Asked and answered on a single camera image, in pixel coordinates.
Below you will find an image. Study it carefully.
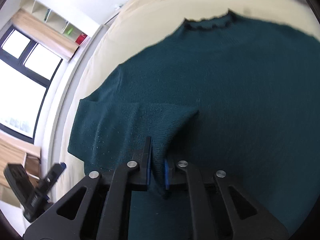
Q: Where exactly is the dark green knit sweater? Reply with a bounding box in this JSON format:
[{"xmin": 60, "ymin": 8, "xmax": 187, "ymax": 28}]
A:
[{"xmin": 68, "ymin": 12, "xmax": 319, "ymax": 239}]

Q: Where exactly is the black framed window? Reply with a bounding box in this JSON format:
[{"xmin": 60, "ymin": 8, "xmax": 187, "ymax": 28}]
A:
[{"xmin": 1, "ymin": 25, "xmax": 63, "ymax": 143}]

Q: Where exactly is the red box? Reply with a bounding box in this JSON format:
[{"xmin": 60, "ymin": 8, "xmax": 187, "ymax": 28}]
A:
[{"xmin": 75, "ymin": 33, "xmax": 87, "ymax": 45}]

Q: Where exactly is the beige bed with sheet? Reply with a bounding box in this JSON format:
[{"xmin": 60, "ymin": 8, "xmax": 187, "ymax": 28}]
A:
[{"xmin": 54, "ymin": 0, "xmax": 319, "ymax": 199}]

